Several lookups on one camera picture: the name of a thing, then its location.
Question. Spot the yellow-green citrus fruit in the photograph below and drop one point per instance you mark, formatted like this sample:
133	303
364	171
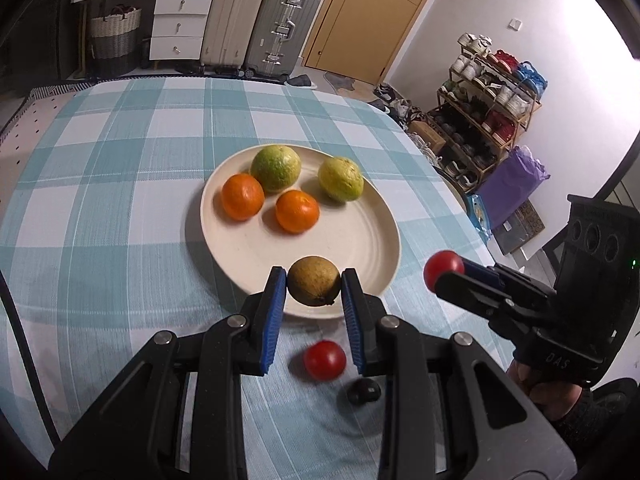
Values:
341	180

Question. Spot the grey door mat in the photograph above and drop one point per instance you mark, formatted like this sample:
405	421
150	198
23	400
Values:
345	80

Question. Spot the white drawer cabinet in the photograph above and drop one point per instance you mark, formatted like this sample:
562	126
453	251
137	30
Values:
180	25

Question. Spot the orange tangerine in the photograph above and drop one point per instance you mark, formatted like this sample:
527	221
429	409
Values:
242	196
297	211

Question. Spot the beige suitcase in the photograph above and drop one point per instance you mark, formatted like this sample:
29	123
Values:
235	15

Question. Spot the person's right hand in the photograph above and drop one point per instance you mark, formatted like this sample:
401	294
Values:
535	380

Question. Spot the woven laundry basket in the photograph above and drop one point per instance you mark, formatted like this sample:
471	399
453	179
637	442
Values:
114	35

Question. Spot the person's right forearm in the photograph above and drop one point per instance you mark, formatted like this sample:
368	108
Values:
605	410

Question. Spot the wall switch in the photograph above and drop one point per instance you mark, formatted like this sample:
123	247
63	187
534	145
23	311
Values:
514	23

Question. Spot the cream round plate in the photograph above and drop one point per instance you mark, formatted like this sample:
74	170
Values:
345	240

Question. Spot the purple bag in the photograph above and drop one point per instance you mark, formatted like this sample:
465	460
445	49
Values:
510	185

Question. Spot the dark purple plum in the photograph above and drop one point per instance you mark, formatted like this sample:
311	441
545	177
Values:
363	391

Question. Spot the green orange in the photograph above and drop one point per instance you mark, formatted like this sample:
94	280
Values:
276	168

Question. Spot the red tomato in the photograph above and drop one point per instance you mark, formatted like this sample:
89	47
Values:
440	265
325	360

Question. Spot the silver suitcase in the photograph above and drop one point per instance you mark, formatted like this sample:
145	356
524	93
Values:
282	30

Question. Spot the wooden door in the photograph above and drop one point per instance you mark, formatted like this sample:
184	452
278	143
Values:
370	15

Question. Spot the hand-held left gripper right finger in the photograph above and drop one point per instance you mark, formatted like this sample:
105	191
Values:
352	320

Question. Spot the brown round fruit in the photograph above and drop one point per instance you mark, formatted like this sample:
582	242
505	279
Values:
314	280

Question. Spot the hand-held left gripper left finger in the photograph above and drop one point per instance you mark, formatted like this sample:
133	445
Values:
270	320

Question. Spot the pile of shoes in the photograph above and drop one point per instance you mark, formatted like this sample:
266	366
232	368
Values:
395	102

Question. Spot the blue snack packet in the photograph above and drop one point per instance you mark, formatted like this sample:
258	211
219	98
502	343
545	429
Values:
477	215

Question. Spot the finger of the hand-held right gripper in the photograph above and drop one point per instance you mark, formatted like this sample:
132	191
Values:
465	290
482	271

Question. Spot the shoe rack with shoes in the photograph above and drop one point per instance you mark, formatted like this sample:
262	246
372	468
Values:
490	110

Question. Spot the dotted floor rug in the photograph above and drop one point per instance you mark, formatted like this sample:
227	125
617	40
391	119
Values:
20	125

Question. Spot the brown cardboard box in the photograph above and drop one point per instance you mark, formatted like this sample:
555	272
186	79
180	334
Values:
427	135

